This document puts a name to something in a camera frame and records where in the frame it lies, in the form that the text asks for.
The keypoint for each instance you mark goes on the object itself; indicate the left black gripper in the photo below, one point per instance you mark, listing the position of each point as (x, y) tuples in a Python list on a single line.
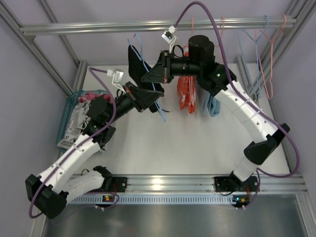
[(135, 98)]

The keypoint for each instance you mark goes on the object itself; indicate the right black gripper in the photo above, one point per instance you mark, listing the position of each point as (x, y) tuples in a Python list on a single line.
[(167, 66)]

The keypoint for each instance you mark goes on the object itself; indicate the black trousers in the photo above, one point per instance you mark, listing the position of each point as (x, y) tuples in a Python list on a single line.
[(137, 70)]

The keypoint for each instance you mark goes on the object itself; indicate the blue wire hanger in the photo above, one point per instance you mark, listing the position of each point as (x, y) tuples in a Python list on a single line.
[(141, 56)]

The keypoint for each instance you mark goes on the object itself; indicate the orange white trousers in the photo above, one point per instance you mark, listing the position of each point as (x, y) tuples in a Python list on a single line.
[(186, 89)]

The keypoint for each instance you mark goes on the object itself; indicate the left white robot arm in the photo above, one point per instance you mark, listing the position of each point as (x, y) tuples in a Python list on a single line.
[(53, 189)]

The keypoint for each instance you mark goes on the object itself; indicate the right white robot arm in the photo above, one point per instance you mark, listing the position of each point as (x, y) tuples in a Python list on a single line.
[(272, 135)]

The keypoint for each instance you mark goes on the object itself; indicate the light blue trousers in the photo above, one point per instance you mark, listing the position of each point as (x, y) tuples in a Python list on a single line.
[(210, 105)]

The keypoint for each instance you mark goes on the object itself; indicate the pink hanger with blue trousers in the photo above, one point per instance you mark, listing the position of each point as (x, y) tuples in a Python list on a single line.
[(222, 37)]

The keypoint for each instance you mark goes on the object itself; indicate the empty blue hanger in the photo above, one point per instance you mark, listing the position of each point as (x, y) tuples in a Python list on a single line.
[(256, 54)]

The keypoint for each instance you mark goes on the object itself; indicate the empty pink hanger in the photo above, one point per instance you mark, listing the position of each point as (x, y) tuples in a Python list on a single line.
[(267, 83)]

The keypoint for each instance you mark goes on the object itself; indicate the pink garment in basket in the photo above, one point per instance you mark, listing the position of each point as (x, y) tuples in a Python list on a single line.
[(90, 95)]

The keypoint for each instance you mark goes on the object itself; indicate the teal laundry basket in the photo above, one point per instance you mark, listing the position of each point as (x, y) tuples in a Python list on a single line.
[(71, 102)]

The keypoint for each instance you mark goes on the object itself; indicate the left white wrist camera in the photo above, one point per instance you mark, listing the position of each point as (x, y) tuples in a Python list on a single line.
[(117, 79)]

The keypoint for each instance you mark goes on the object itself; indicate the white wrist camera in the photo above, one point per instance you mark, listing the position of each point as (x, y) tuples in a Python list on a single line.
[(117, 79), (170, 37)]

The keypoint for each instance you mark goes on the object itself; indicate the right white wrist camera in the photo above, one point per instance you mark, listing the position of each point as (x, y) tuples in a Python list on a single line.
[(170, 37)]

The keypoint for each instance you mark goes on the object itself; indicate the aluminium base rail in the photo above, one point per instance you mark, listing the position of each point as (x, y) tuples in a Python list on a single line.
[(212, 184)]

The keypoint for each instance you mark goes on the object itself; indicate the aluminium frame posts right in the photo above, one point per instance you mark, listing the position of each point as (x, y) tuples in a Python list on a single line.
[(288, 82)]

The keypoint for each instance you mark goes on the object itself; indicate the aluminium frame posts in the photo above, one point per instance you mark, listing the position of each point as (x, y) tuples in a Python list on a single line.
[(15, 25), (288, 82)]

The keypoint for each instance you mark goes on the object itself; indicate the grey slotted cable duct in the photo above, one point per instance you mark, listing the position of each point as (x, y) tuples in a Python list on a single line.
[(155, 199)]

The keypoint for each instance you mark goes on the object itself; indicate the aluminium hanging rail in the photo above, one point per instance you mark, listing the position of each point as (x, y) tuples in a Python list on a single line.
[(152, 26)]

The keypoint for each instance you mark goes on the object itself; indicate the aluminium frame posts left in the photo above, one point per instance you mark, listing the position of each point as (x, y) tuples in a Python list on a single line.
[(15, 25)]

